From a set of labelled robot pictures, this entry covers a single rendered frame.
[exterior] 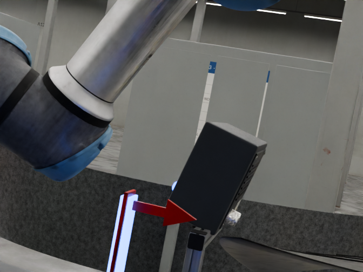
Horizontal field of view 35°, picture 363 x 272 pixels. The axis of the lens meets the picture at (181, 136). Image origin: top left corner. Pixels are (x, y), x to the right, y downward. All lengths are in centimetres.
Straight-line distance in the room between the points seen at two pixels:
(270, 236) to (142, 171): 473
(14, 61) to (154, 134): 614
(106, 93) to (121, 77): 3
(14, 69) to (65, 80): 7
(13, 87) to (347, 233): 197
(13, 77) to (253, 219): 166
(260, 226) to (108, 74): 165
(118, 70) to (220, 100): 595
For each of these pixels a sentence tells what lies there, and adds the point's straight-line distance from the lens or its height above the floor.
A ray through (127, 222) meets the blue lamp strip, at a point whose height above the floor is 117.
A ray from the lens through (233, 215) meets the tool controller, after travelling 111.
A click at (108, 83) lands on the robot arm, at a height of 129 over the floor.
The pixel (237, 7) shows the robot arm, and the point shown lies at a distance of 40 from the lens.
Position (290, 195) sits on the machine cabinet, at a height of 50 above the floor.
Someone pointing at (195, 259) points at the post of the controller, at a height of 101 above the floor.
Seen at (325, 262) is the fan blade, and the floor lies 119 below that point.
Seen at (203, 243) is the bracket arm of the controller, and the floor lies 104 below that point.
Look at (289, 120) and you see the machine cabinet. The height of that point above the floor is 133.
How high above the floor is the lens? 127
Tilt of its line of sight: 3 degrees down
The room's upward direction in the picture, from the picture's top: 11 degrees clockwise
